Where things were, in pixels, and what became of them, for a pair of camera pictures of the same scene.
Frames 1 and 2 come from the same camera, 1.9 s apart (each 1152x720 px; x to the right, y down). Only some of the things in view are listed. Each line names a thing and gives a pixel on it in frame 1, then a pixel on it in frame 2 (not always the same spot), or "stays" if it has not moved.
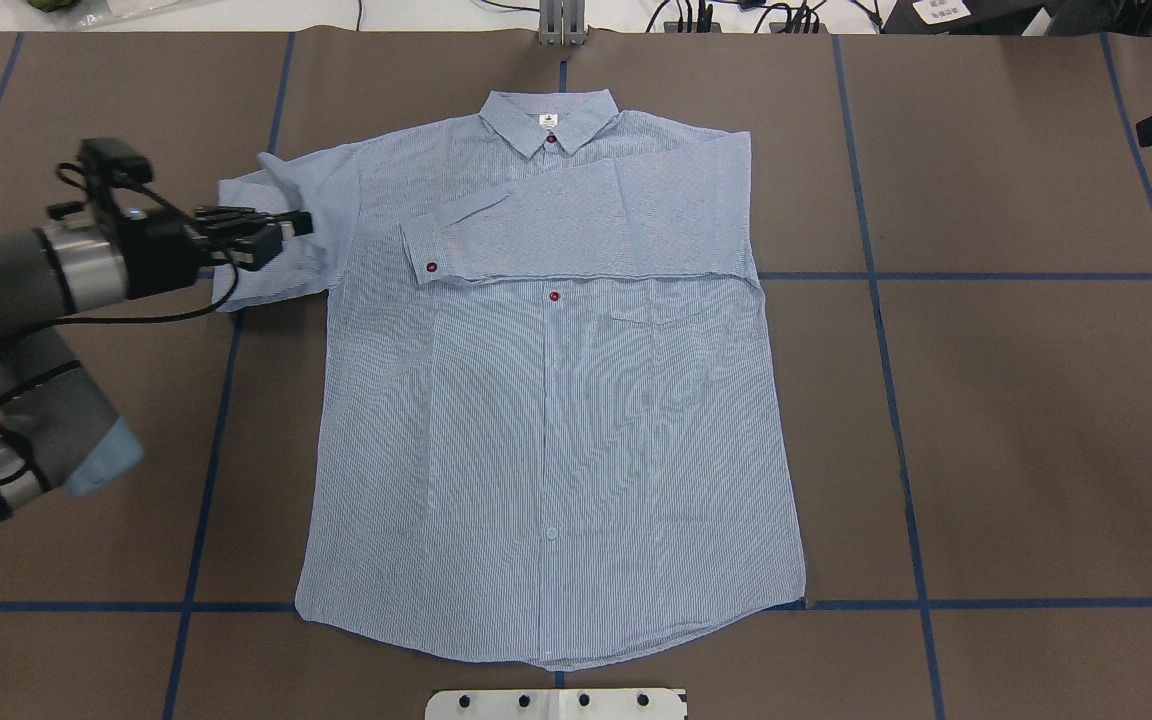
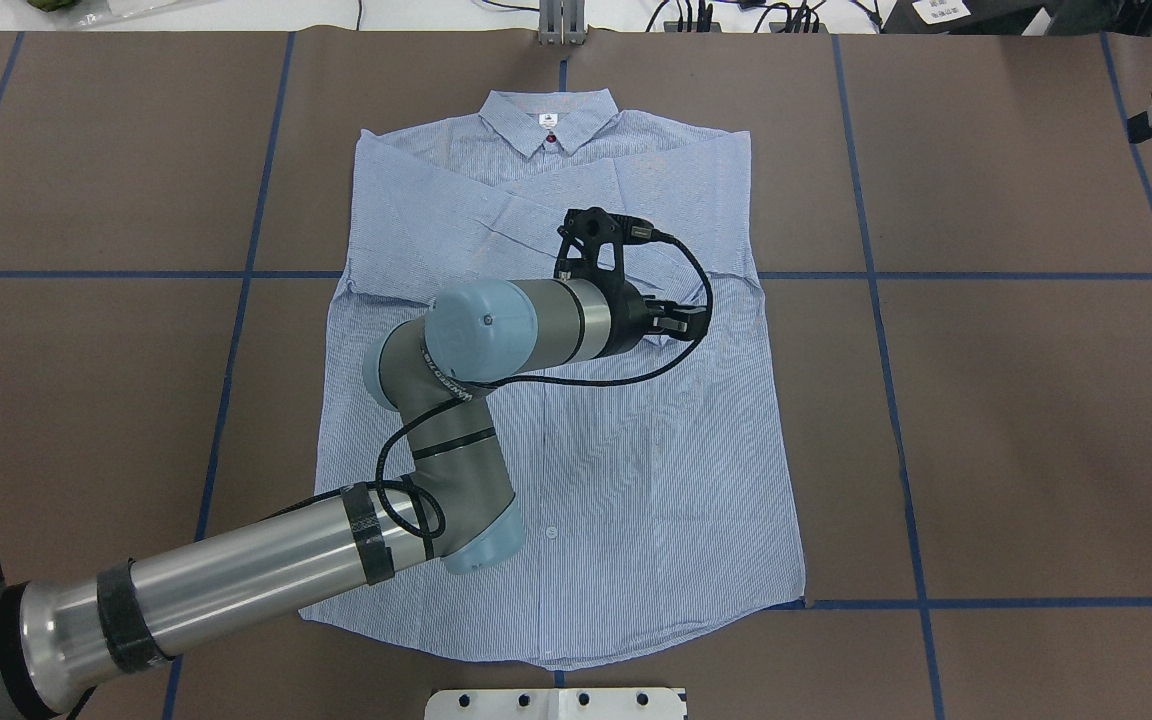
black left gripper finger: (246, 235) → (675, 320)
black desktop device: (1013, 17) stays
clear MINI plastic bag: (125, 11) stays
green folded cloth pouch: (50, 6) stays
